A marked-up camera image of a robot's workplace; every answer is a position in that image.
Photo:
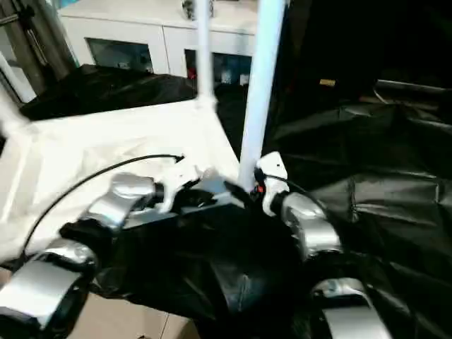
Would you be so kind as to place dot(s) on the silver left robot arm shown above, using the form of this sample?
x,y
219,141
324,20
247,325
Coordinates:
x,y
123,190

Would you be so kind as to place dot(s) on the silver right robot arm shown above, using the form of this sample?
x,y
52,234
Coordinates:
x,y
314,226

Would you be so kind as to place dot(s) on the black mat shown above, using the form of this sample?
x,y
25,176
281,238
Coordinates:
x,y
219,261

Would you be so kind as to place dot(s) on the white jar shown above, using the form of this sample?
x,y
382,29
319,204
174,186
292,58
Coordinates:
x,y
226,76
243,78

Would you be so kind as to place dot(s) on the small yellow label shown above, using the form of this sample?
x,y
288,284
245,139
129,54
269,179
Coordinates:
x,y
327,82

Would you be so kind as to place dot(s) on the white glass-door cabinet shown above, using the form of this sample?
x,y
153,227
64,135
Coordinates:
x,y
141,24

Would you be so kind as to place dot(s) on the black metal bar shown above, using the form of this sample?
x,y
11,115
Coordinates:
x,y
413,87

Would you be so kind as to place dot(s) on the black backdrop cloth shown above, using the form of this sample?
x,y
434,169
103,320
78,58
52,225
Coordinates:
x,y
370,35

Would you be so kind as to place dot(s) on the white pole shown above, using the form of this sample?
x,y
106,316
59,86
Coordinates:
x,y
17,77

